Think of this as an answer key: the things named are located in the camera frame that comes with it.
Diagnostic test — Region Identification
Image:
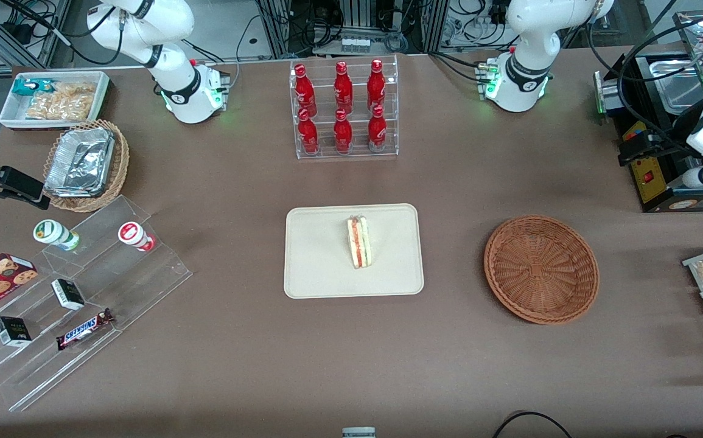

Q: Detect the red label yogurt cup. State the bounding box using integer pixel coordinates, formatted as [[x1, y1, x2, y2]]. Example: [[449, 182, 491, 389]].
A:
[[117, 221, 156, 253]]

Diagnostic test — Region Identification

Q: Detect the red cola bottle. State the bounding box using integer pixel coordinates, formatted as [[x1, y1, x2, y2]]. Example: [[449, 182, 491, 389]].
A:
[[367, 59, 386, 111], [368, 105, 388, 151], [334, 108, 353, 153], [298, 109, 320, 154], [294, 64, 317, 116], [334, 61, 354, 114]]

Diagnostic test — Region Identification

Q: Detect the small black carton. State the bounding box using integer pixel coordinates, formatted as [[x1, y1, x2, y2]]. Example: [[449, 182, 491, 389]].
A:
[[0, 316, 33, 348], [51, 278, 86, 311]]

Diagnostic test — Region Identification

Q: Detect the snickers chocolate bar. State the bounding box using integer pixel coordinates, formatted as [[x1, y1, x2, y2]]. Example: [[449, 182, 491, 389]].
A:
[[56, 308, 115, 351]]

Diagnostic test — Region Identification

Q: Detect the black food warmer appliance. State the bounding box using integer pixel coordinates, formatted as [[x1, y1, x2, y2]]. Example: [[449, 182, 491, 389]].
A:
[[614, 52, 703, 214]]

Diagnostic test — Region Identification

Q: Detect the beige plastic serving tray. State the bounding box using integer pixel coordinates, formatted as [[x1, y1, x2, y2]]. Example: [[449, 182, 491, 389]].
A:
[[284, 203, 425, 300]]

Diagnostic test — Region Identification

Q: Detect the black floor cable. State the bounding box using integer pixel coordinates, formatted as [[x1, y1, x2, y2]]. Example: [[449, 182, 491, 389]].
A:
[[491, 411, 575, 438]]

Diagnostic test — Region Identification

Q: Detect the white rectangular snack bin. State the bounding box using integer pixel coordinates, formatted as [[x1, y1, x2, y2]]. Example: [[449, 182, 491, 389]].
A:
[[0, 71, 111, 131]]

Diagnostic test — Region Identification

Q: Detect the steel food pan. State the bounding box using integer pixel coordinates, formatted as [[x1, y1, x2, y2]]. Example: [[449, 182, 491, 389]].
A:
[[649, 60, 703, 114]]

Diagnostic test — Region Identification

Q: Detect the aluminium foil tray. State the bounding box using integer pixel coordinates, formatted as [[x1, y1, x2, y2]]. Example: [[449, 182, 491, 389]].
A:
[[44, 127, 115, 198]]

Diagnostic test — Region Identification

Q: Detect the brown round wicker basket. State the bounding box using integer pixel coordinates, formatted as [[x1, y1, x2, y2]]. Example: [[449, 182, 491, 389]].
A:
[[483, 214, 600, 325]]

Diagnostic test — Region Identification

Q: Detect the silver metal side box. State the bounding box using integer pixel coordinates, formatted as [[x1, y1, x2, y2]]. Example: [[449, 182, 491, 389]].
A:
[[593, 70, 627, 116]]

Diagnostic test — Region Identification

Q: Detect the clear acrylic tiered stand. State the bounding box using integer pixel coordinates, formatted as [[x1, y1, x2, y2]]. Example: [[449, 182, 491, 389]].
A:
[[0, 195, 194, 413]]

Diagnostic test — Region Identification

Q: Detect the triangle sandwich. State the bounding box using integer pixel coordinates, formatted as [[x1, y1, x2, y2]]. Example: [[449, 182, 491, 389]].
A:
[[346, 215, 373, 269]]

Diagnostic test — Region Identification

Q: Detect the glass display cover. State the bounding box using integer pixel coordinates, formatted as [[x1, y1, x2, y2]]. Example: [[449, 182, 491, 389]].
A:
[[673, 11, 703, 92]]

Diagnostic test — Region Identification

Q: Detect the tan oval wicker basket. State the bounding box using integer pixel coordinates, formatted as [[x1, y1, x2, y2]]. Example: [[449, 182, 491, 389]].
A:
[[44, 120, 130, 214]]

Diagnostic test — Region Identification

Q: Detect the clear acrylic bottle rack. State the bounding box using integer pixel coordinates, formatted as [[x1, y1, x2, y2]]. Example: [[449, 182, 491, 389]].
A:
[[289, 55, 399, 160]]

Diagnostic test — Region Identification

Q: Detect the black equipment rack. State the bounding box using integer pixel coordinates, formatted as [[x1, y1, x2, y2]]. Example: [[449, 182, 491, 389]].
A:
[[254, 0, 449, 58]]

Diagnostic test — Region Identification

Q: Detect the teal snack packet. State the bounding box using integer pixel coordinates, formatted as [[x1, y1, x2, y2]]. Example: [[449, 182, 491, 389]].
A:
[[12, 78, 54, 97]]

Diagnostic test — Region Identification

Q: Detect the clear bag of chips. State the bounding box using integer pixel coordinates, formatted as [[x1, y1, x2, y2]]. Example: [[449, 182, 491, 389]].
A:
[[26, 82, 97, 121]]

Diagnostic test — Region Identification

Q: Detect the green label yogurt cup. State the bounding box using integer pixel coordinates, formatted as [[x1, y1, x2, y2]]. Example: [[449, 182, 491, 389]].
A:
[[33, 219, 81, 252]]

